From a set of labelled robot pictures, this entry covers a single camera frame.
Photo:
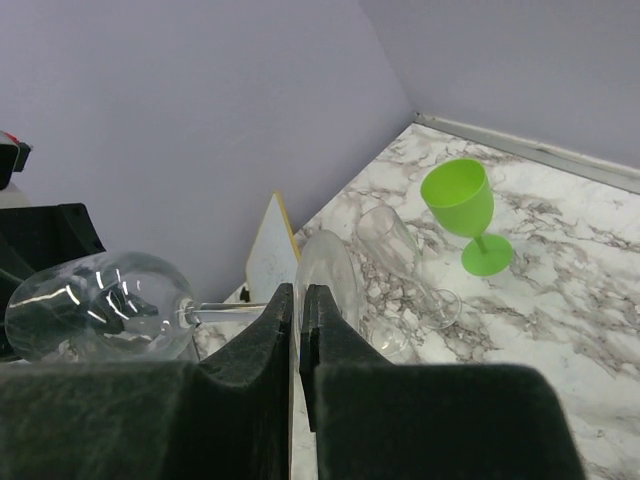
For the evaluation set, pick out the green plastic wine glass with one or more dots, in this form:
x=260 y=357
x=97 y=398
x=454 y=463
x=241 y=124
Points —
x=459 y=196

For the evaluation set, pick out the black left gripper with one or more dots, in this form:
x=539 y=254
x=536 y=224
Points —
x=40 y=237

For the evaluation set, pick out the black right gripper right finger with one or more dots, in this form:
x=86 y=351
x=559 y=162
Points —
x=377 y=420

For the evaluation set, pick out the yellow-framed whiteboard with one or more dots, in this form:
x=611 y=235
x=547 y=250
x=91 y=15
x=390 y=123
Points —
x=274 y=255

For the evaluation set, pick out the clear glass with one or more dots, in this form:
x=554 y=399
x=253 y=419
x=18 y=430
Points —
x=111 y=307
x=389 y=242
x=387 y=336

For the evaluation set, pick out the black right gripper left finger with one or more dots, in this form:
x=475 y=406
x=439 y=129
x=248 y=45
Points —
x=226 y=417

